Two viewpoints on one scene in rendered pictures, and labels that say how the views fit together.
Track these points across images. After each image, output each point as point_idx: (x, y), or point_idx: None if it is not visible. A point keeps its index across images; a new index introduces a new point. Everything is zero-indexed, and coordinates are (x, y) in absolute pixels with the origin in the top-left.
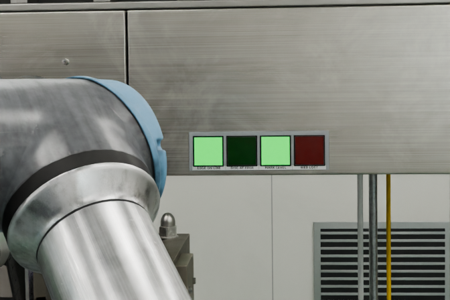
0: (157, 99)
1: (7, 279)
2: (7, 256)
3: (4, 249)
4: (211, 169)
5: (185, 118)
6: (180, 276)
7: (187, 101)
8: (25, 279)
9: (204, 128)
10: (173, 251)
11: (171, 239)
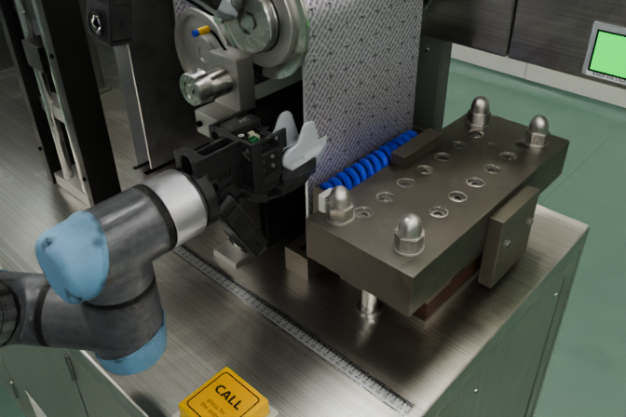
0: None
1: (231, 230)
2: (201, 228)
3: (188, 227)
4: (611, 79)
5: (594, 1)
6: (494, 230)
7: None
8: (306, 193)
9: (619, 20)
10: (509, 185)
11: (535, 150)
